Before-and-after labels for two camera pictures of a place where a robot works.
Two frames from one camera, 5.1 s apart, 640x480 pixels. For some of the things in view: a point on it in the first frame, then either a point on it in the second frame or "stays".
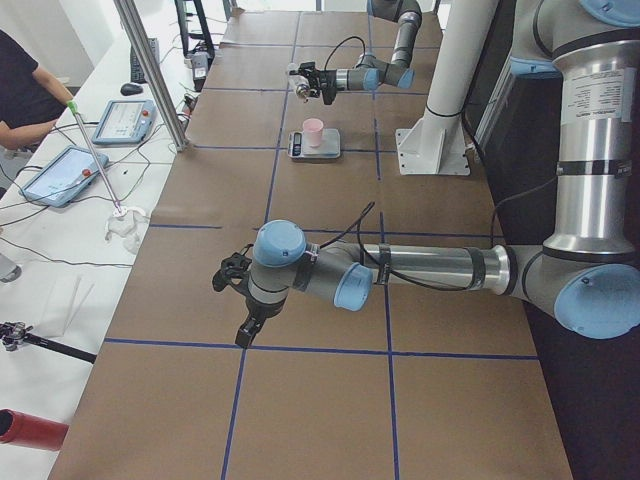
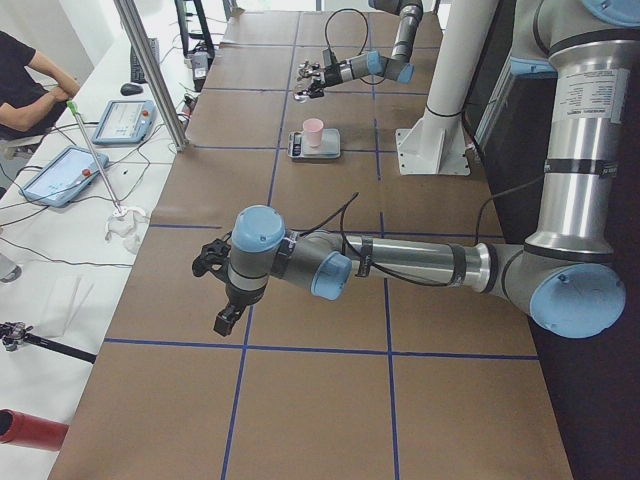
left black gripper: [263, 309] → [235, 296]
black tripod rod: [13, 334] stays
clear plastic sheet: [67, 299] stays
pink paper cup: [312, 131] stays
